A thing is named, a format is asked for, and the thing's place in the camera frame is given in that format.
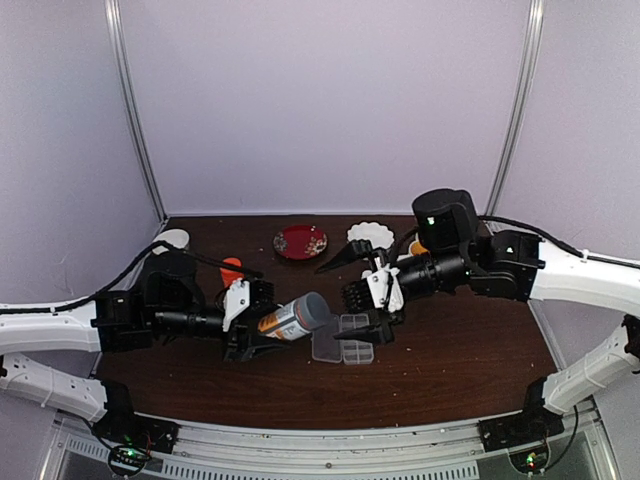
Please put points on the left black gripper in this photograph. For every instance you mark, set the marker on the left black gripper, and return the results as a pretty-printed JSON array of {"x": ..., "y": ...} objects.
[{"x": 244, "y": 349}]

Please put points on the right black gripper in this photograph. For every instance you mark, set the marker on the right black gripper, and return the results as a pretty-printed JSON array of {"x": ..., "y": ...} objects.
[{"x": 381, "y": 333}]

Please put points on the grey capped orange label bottle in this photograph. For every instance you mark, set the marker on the grey capped orange label bottle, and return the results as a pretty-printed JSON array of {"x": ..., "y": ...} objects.
[{"x": 297, "y": 319}]

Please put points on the clear plastic pill organizer box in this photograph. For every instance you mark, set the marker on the clear plastic pill organizer box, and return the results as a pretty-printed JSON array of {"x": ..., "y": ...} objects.
[{"x": 327, "y": 348}]

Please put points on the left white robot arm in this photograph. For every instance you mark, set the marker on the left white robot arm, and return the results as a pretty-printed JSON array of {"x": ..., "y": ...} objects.
[{"x": 165, "y": 303}]

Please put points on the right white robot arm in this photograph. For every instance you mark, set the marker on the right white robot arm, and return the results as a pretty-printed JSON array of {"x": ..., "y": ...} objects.
[{"x": 520, "y": 263}]

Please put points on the white scalloped bowl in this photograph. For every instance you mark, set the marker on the white scalloped bowl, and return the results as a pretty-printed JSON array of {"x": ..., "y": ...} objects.
[{"x": 380, "y": 236}]

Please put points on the yellow interior patterned mug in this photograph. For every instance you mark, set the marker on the yellow interior patterned mug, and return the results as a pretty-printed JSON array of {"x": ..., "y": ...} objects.
[{"x": 416, "y": 248}]

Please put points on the orange capped pill bottle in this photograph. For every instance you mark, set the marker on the orange capped pill bottle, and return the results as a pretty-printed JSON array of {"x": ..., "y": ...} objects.
[{"x": 229, "y": 276}]

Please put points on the red floral plate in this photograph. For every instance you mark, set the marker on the red floral plate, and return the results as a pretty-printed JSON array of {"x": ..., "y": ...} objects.
[{"x": 300, "y": 242}]

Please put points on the white patterned rice bowl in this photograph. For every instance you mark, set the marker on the white patterned rice bowl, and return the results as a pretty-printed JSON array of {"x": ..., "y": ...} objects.
[{"x": 178, "y": 238}]

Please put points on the front aluminium rail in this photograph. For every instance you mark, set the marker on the front aluminium rail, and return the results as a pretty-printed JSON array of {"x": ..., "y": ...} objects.
[{"x": 452, "y": 450}]

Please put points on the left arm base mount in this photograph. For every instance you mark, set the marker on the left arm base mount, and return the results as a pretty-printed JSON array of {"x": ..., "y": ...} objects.
[{"x": 132, "y": 441}]

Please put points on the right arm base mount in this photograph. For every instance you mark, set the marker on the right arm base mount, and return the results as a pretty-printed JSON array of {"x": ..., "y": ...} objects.
[{"x": 525, "y": 437}]

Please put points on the right aluminium frame post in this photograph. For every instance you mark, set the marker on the right aluminium frame post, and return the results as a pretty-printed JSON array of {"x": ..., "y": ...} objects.
[{"x": 528, "y": 65}]

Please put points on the aluminium frame post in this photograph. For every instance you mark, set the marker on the aluminium frame post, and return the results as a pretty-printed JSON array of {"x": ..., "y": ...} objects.
[
  {"x": 117, "y": 38},
  {"x": 528, "y": 65}
]

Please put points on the left aluminium frame post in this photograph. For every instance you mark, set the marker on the left aluminium frame post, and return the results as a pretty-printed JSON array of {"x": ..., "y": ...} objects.
[{"x": 117, "y": 38}]

